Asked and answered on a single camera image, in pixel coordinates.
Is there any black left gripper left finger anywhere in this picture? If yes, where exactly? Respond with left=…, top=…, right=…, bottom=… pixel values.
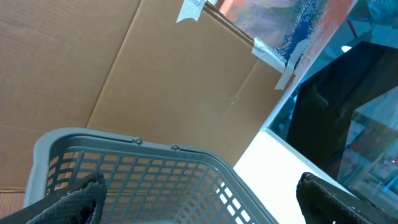
left=1, top=172, right=107, bottom=224

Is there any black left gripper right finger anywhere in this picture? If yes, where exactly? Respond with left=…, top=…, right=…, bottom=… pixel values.
left=296, top=172, right=397, bottom=224

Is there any colourful painted poster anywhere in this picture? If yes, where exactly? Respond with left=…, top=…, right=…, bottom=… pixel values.
left=216, top=0, right=356, bottom=75

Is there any white tape strip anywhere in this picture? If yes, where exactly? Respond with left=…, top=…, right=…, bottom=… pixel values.
left=251, top=37, right=309, bottom=90

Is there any grey plastic mesh basket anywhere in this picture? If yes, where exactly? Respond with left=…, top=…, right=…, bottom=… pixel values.
left=24, top=128, right=275, bottom=223

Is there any grey tape strip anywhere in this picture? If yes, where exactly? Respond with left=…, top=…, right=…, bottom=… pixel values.
left=176, top=0, right=206, bottom=23

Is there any brown cardboard sheet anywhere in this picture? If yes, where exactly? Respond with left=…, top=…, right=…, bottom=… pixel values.
left=1, top=0, right=283, bottom=187

